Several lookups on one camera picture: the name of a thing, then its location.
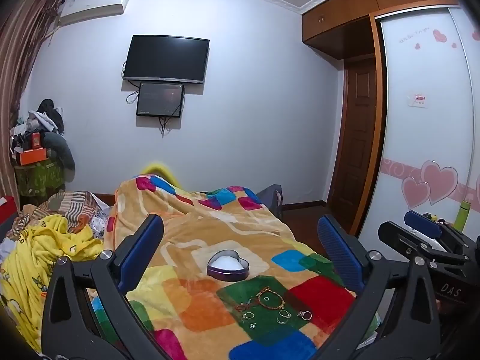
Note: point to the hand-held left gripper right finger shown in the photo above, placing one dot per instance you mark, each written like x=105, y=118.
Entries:
x=337, y=251

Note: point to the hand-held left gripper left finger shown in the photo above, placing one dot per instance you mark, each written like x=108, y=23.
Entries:
x=144, y=247

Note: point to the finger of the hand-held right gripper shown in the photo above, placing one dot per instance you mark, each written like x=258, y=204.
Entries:
x=420, y=221
x=397, y=238

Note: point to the purple heart-shaped box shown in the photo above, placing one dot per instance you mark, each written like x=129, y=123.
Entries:
x=225, y=273

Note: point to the green bottle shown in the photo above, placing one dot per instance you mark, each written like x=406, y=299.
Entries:
x=462, y=215

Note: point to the white wardrobe door pink hearts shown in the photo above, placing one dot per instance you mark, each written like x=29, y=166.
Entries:
x=420, y=150

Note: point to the yellow curved tube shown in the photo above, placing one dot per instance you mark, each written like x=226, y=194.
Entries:
x=157, y=170

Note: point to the brown striped blanket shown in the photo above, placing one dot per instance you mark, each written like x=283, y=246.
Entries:
x=75, y=202

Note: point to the colourful patchwork blanket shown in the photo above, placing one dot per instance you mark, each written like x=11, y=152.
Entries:
x=225, y=228

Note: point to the grey purple bag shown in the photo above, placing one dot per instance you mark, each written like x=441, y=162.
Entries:
x=272, y=198

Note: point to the yellow printed blanket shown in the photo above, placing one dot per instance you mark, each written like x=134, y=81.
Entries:
x=37, y=255

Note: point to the cluster of small silver rings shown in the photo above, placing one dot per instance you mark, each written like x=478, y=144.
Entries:
x=248, y=315

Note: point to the brown wooden door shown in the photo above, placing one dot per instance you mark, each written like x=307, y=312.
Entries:
x=354, y=131

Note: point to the white label red print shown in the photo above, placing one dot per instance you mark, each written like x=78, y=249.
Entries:
x=418, y=100

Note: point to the green cloth covered stand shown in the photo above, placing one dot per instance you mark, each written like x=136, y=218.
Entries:
x=37, y=178

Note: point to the red flat box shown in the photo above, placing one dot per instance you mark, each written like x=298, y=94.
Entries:
x=7, y=213

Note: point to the orange flat box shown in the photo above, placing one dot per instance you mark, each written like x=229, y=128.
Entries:
x=33, y=156

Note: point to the small red box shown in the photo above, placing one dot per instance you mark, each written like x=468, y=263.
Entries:
x=36, y=140

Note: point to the black garment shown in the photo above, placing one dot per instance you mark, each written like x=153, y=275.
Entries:
x=50, y=114

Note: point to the wooden overhead cabinet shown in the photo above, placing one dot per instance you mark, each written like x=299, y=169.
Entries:
x=337, y=18

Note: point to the striped brown curtain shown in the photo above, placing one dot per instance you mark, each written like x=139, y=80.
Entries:
x=18, y=63

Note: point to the white air conditioner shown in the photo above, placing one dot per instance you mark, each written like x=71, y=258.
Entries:
x=93, y=5

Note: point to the small black wall monitor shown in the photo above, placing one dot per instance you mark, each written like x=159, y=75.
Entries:
x=160, y=99

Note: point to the black wall television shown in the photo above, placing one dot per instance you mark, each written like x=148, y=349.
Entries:
x=167, y=58

